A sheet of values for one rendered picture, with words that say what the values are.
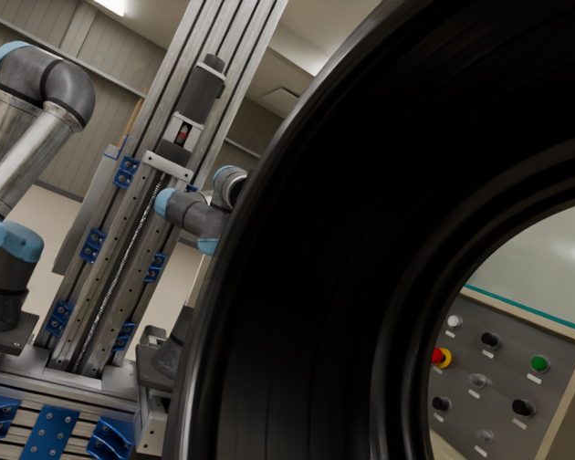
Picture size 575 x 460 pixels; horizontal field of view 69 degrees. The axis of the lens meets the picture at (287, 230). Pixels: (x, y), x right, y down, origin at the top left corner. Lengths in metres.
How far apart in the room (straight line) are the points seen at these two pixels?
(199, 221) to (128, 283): 0.42
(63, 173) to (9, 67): 8.46
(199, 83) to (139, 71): 8.52
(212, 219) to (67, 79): 0.48
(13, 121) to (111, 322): 0.57
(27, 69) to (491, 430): 1.33
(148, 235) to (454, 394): 0.90
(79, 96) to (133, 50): 8.71
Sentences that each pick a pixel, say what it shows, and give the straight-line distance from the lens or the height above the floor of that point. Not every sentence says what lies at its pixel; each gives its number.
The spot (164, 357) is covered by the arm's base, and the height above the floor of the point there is 0.76.
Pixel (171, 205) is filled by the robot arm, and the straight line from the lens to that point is 0.96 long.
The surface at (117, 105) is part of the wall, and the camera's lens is 9.62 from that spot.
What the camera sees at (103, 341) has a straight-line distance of 1.30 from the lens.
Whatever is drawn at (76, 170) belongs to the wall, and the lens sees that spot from 9.61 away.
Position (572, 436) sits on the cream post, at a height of 1.13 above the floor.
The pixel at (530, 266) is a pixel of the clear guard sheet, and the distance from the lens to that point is 1.14.
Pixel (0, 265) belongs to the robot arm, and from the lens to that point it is 1.15.
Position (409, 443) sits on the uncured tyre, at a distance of 0.57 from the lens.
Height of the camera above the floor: 1.21
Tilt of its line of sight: level
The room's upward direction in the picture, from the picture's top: 25 degrees clockwise
